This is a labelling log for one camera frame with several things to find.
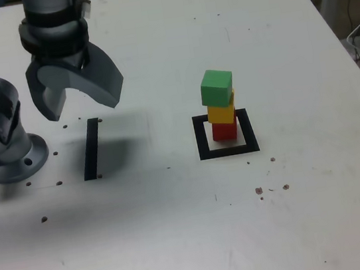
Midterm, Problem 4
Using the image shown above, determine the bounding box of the white gripper camera box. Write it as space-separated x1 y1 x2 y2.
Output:
76 0 94 21

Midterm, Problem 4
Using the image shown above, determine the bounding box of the black tape square outline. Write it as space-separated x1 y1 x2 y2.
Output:
191 106 261 162

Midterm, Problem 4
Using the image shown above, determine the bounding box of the green cube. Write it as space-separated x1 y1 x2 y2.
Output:
197 66 238 112

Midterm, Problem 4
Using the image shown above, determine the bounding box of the red cube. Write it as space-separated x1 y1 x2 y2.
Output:
211 118 240 144

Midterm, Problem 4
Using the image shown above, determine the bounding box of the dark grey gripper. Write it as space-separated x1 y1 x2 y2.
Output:
21 37 129 126

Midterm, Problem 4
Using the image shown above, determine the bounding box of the yellow cube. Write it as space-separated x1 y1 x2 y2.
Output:
204 88 240 128

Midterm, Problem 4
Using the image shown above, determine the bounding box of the black tape strip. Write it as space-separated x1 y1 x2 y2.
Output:
75 117 107 182

